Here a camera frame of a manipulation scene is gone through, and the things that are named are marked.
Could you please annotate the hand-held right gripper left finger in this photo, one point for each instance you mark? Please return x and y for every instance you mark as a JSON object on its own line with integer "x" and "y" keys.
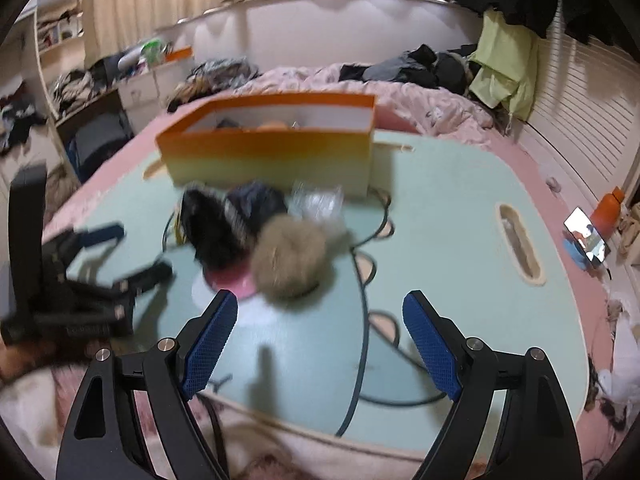
{"x": 210, "y": 345}

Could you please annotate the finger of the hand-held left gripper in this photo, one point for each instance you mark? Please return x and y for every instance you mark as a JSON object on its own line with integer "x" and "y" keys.
{"x": 102, "y": 234}
{"x": 150, "y": 275}

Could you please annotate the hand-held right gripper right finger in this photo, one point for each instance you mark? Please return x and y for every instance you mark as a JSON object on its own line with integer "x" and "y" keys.
{"x": 432, "y": 345}

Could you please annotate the black furry pouch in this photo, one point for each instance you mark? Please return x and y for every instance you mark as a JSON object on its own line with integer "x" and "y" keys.
{"x": 210, "y": 230}

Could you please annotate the tan fluffy pompom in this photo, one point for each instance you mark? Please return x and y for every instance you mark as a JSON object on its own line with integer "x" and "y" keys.
{"x": 287, "y": 260}

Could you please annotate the dark blue cloth pouch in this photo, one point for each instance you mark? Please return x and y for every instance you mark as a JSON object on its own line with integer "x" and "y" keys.
{"x": 260, "y": 205}

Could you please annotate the orange cardboard box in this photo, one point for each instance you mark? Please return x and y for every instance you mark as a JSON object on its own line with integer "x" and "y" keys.
{"x": 270, "y": 160}

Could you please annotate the clear plastic bag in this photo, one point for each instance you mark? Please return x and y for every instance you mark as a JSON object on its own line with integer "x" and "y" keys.
{"x": 317, "y": 205}

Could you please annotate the black bag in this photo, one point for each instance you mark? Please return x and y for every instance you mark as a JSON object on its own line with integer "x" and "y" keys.
{"x": 97, "y": 145}

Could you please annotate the dark clothes heap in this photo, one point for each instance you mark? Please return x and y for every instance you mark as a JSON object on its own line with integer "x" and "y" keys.
{"x": 20, "y": 125}

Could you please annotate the white drawer cabinet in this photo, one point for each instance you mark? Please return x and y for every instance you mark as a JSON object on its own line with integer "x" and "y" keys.
{"x": 145, "y": 92}

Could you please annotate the grey clothes pile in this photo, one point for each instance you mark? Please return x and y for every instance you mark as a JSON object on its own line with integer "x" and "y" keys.
{"x": 75, "y": 87}

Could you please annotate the pink bed sheet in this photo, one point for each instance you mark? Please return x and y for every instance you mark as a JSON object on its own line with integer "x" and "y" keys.
{"x": 560, "y": 220}

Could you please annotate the cream fluffy blanket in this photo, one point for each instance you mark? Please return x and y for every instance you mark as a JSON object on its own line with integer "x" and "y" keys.
{"x": 30, "y": 425}

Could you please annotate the smartphone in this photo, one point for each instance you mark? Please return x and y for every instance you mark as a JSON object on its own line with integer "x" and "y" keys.
{"x": 585, "y": 232}

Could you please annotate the green plastic bag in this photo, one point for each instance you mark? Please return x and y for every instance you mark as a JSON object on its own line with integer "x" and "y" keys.
{"x": 152, "y": 50}

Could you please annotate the white crumpled cloth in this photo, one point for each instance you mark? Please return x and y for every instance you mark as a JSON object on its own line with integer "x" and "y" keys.
{"x": 625, "y": 360}

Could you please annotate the small orange box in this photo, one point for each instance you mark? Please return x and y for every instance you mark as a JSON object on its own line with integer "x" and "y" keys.
{"x": 179, "y": 54}

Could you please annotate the patterned clothes pile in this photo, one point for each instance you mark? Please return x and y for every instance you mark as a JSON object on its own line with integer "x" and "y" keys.
{"x": 220, "y": 72}

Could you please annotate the orange bottle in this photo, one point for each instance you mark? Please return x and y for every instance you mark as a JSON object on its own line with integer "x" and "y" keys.
{"x": 607, "y": 212}

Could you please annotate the pink crumpled quilt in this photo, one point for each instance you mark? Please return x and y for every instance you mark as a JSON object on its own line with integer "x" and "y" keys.
{"x": 425, "y": 110}

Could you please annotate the white louvered door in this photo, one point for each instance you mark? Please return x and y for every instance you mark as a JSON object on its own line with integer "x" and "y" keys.
{"x": 575, "y": 110}

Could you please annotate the pile of dark clothes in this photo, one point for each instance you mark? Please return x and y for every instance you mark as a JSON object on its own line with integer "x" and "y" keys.
{"x": 430, "y": 67}

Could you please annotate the light green shirt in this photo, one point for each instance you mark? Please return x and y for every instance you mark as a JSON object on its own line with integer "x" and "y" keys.
{"x": 505, "y": 60}

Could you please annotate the white wall shelf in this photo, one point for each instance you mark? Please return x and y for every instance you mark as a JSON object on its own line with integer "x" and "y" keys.
{"x": 60, "y": 46}

